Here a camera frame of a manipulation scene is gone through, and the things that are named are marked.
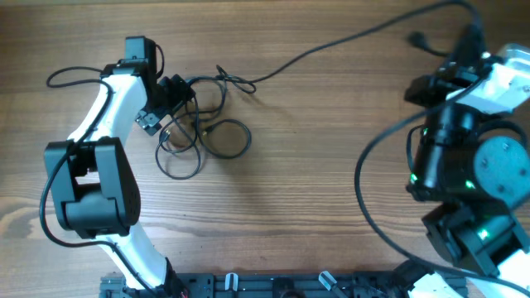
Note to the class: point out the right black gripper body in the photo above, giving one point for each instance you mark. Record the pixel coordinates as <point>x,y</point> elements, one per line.
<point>434,89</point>

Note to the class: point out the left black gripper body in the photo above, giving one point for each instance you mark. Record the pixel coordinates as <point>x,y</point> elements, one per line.
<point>171,98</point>

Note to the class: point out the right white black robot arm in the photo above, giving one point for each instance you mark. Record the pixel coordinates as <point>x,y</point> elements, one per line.
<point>474,162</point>

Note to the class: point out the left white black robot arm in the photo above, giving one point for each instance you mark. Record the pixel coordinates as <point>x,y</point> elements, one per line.
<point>90,180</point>

